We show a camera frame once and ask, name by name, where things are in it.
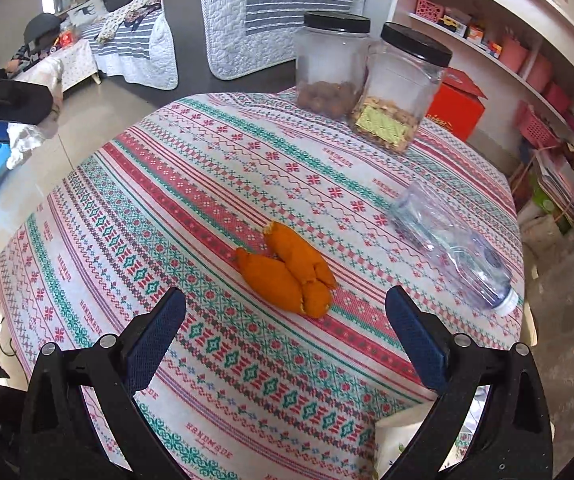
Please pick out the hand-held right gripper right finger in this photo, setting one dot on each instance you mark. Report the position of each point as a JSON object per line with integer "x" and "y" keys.
{"x": 417, "y": 342}

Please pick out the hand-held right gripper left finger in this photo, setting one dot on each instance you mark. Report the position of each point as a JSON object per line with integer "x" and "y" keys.
{"x": 154, "y": 340}

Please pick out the clear plastic bottle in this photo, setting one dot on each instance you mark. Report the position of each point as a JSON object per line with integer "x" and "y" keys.
{"x": 457, "y": 250}

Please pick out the orange peel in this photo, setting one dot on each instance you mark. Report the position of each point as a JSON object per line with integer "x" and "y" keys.
{"x": 277, "y": 275}

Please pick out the low table with floral cloth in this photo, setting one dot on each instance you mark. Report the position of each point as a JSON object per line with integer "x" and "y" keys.
{"x": 74, "y": 67}

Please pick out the black chair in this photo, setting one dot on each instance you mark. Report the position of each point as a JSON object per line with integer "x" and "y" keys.
{"x": 42, "y": 27}

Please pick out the small red box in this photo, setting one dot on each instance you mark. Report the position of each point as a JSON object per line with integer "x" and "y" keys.
{"x": 67, "y": 37}

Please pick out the white animal print cushion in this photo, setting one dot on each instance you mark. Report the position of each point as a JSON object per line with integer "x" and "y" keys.
{"x": 87, "y": 10}

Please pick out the floral cloth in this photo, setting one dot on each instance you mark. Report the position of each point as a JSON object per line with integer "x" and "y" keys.
{"x": 127, "y": 15}

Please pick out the patterned striped tablecloth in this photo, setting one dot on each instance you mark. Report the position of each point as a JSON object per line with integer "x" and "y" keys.
{"x": 247, "y": 170}

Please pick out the pile of papers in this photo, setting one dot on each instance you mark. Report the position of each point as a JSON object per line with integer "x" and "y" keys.
{"x": 564, "y": 180}

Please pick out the grey sofa with quilted cover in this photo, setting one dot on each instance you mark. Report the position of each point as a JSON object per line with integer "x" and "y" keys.
{"x": 227, "y": 20}

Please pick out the red cardboard box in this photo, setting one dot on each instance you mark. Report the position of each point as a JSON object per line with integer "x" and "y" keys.
{"x": 454, "y": 105}

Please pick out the pink plastic basket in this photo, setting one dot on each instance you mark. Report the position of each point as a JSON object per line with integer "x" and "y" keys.
{"x": 534, "y": 127}

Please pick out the clear jar with yellow label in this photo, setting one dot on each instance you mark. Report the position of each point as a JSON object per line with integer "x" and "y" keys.
{"x": 397, "y": 95}

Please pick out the dark pink container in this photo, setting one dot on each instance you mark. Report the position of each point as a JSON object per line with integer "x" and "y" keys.
{"x": 557, "y": 97}

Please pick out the clear jar with brown nuts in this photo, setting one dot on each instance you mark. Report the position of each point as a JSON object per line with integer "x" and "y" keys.
{"x": 329, "y": 70}

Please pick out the pink pen holder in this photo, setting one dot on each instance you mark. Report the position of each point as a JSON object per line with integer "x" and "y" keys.
{"x": 539, "y": 70}
{"x": 512, "y": 52}

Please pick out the pink lattice box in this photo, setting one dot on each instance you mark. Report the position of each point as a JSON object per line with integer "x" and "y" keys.
{"x": 429, "y": 7}

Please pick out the white bookshelf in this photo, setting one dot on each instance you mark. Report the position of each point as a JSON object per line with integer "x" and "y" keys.
{"x": 517, "y": 15}

